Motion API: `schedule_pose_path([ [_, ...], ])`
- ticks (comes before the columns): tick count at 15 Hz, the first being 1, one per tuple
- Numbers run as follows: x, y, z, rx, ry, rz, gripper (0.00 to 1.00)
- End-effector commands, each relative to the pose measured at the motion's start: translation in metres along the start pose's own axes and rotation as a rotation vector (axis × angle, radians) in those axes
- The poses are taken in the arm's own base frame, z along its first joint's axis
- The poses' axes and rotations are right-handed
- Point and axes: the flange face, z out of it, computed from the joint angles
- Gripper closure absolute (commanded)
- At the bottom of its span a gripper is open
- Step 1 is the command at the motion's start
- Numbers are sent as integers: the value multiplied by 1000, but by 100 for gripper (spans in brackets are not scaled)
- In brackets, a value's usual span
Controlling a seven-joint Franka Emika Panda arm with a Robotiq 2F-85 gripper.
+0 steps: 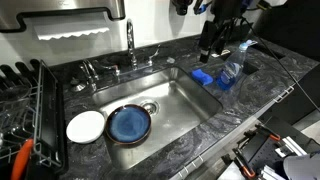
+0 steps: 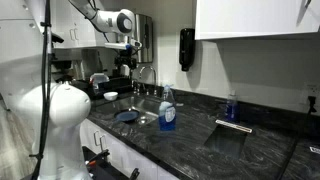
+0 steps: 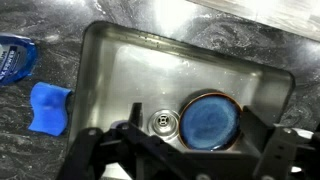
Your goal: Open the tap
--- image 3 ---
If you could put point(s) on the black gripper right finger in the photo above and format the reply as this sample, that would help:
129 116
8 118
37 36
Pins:
258 128

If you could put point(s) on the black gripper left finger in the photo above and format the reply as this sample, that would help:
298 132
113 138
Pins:
137 115

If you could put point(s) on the round metal sink drain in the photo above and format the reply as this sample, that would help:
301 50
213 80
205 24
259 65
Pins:
163 121

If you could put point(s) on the stainless steel sink basin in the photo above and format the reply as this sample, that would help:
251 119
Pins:
140 73

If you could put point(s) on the blue glazed round plate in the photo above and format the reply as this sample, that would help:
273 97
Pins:
210 123

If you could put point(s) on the blue sponge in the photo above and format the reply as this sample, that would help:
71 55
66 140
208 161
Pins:
49 108

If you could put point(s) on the blue spray cleaner bottle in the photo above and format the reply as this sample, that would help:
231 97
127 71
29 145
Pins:
15 56

